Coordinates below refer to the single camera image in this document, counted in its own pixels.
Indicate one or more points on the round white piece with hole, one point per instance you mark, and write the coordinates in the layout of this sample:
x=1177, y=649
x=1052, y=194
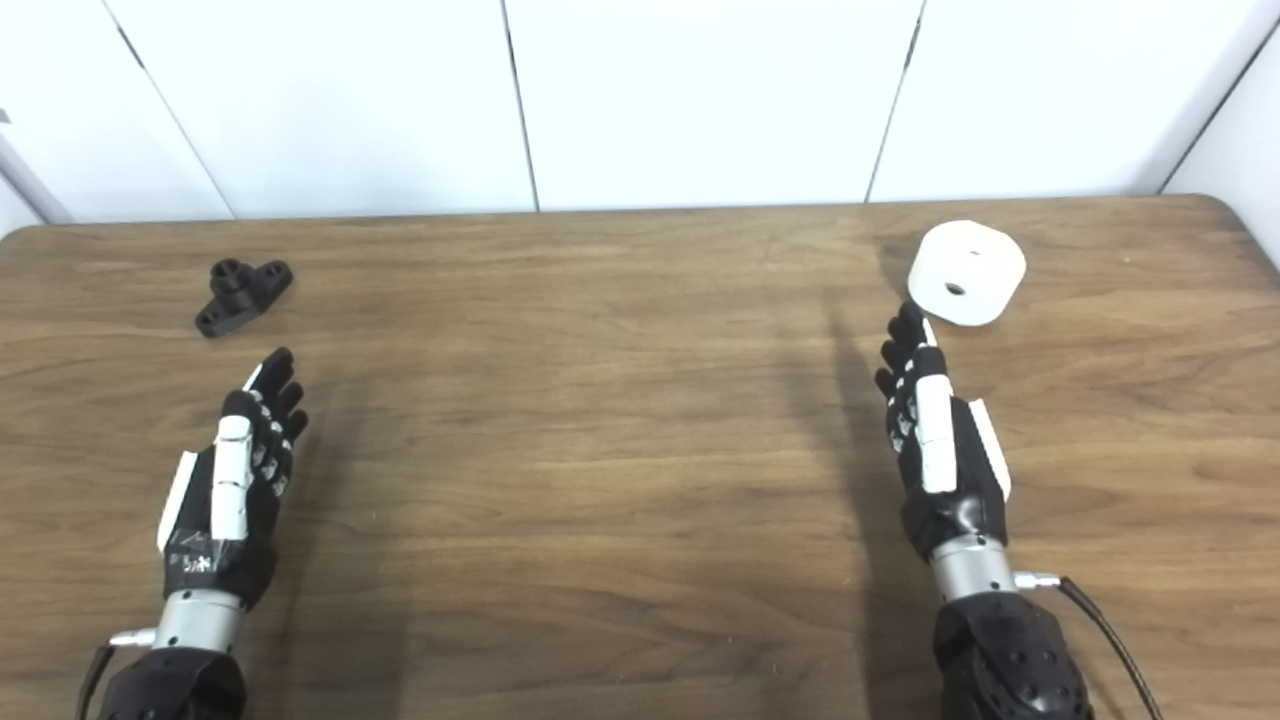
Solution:
x=985, y=262

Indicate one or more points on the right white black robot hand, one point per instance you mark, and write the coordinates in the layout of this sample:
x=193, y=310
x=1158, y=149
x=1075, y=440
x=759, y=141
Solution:
x=938, y=450

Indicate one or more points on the black flanged holder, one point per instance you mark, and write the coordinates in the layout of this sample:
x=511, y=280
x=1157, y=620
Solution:
x=240, y=292

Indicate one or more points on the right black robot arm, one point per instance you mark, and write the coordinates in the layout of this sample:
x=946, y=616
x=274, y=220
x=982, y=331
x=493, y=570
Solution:
x=1005, y=660

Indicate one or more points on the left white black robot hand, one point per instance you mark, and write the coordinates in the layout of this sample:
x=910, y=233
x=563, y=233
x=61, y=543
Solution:
x=232, y=470

